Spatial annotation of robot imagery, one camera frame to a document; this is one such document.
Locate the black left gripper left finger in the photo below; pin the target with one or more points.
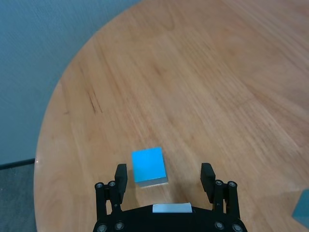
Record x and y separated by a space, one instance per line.
111 193

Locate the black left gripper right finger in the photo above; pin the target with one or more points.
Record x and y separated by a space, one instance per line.
217 193

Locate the blue cube block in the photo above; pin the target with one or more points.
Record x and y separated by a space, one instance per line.
148 165
303 207

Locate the black baseboard strip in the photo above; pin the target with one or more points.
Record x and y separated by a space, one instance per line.
17 164

